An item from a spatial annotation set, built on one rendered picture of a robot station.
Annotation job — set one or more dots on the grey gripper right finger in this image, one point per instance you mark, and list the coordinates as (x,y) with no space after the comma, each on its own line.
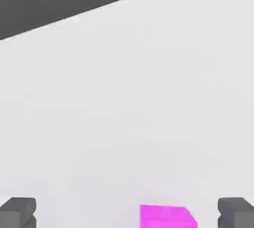
(236,212)

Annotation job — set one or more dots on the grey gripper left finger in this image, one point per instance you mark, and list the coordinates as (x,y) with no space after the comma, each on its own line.
(17,212)

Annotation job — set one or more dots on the small magenta cube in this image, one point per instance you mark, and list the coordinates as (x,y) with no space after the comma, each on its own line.
(164,217)

